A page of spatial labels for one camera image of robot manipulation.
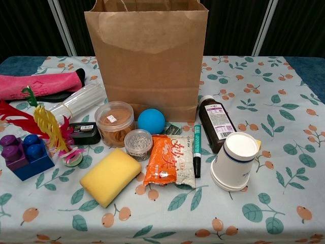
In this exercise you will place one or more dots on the white paper cup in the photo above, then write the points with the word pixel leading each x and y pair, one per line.
pixel 233 165

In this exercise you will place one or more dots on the yellow foam cube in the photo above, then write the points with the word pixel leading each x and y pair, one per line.
pixel 259 143

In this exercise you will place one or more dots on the brown paper bag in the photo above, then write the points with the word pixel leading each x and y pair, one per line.
pixel 147 76

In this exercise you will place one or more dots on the blue ball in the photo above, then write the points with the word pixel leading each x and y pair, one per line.
pixel 151 121

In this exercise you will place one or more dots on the small jar of paper clips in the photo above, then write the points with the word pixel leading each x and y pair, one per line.
pixel 138 147

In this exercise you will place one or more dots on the orange pickle packet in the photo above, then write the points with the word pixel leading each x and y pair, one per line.
pixel 165 162

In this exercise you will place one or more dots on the green marker pen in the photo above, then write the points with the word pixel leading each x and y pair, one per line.
pixel 197 150

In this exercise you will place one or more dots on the clear jar of rubber bands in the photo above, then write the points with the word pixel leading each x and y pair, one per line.
pixel 114 127

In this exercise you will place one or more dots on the brown medicine bottle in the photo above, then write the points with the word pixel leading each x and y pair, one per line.
pixel 215 122

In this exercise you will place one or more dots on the yellow sponge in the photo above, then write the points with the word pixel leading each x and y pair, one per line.
pixel 109 178

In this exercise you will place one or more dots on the small black box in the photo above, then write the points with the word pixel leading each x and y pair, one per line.
pixel 85 134

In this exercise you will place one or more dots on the bundle of clear straws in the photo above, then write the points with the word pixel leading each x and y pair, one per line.
pixel 81 101

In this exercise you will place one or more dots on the colourful feather shuttlecock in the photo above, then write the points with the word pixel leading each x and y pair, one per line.
pixel 48 124

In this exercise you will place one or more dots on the floral print tablecloth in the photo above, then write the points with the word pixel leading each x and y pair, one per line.
pixel 228 216

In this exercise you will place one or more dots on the black partition screen panel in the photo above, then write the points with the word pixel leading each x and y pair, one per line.
pixel 228 25
pixel 81 30
pixel 297 25
pixel 25 25

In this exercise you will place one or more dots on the pink folded towel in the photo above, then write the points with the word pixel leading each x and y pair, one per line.
pixel 50 84

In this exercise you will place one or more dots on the blue toy building block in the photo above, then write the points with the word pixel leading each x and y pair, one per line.
pixel 38 162

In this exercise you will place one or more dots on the purple toy building block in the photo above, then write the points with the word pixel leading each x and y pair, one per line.
pixel 11 152

